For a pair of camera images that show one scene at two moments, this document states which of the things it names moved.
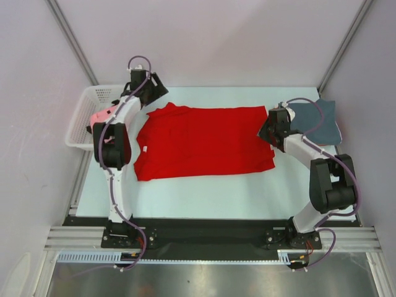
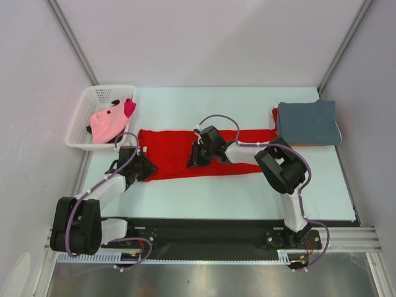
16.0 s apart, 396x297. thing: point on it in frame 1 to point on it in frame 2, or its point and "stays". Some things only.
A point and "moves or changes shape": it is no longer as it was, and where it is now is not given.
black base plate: (205, 233) stays
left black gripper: (159, 91) to (149, 168)
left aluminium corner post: (72, 39) stays
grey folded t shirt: (307, 117) stays
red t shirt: (177, 142) moves or changes shape
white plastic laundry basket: (90, 99) stays
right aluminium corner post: (343, 46) stays
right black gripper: (266, 133) to (199, 151)
